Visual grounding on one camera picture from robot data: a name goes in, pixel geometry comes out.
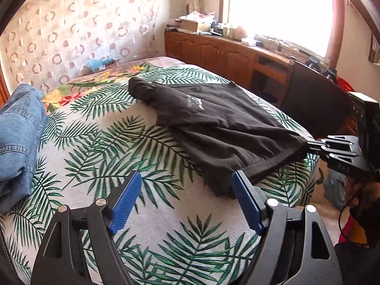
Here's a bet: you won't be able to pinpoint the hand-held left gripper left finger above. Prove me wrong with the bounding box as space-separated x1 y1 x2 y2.
30 170 143 285

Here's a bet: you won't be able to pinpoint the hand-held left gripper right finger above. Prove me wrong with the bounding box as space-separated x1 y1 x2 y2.
232 170 342 285

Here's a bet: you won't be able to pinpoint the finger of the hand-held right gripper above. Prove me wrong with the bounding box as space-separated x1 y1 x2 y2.
307 135 358 150
307 145 361 163

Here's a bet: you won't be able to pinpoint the black pants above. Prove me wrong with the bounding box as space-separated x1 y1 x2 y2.
128 76 313 199

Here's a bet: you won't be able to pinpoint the person's right hand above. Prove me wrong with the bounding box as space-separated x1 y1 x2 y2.
345 179 380 214

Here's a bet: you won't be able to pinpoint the blue cloth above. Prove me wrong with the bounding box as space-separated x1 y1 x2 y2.
323 169 347 211

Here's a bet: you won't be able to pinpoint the dark chair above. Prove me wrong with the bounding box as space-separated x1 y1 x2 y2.
280 60 358 139

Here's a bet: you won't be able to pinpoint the red basket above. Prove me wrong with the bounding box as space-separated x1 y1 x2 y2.
336 76 356 93

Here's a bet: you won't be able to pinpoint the leaf print bed sheet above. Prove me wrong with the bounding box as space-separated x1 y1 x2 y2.
0 62 325 285

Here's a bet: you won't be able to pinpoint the floral blanket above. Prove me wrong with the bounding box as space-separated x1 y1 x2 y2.
42 56 186 114

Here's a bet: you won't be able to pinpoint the blue jeans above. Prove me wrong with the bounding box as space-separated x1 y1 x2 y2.
0 84 50 214

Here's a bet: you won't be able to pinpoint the bright window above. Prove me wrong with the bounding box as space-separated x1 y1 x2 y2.
221 0 343 64

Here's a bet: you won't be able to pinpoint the blue packet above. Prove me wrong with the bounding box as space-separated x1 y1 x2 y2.
87 58 117 72

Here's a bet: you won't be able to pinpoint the wooden cabinet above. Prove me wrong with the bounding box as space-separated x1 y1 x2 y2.
164 30 294 107

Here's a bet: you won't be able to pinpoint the wooden headboard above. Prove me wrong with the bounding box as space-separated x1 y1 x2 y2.
0 68 10 109

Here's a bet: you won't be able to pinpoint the circle pattern curtain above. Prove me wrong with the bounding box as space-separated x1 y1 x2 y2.
0 0 162 95

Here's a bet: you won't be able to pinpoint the cardboard box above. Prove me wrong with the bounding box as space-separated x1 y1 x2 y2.
180 19 200 33

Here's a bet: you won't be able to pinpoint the black cable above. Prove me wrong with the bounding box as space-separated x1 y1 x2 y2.
338 195 362 245

